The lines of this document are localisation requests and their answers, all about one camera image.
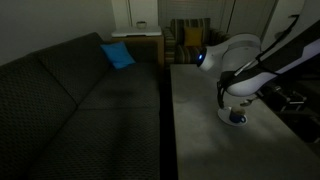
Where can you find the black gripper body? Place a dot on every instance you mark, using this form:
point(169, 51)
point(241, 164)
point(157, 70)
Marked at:
point(280, 99)

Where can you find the grey coffee table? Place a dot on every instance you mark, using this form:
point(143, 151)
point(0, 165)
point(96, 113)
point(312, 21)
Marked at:
point(209, 149)

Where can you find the blue mug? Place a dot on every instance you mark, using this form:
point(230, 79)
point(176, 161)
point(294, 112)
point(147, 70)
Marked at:
point(237, 115)

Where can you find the yellow throw pillow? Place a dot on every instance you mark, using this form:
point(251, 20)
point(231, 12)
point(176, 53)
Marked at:
point(193, 36)

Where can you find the blue throw pillow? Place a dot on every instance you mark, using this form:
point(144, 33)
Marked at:
point(118, 54)

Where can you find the white saucer plate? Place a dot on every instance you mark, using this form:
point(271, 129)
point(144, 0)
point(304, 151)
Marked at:
point(223, 114)

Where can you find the silver metal spoon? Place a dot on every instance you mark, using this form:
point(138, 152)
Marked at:
point(248, 102)

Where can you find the striped armchair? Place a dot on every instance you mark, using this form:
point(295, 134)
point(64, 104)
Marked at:
point(174, 49)

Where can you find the wooden side table white top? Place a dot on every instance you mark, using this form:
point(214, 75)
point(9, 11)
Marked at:
point(145, 44)

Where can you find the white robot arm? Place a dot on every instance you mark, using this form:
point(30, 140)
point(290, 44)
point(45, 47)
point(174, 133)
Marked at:
point(242, 68)

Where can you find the dark grey fabric sofa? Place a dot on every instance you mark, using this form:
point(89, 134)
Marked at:
point(67, 113)

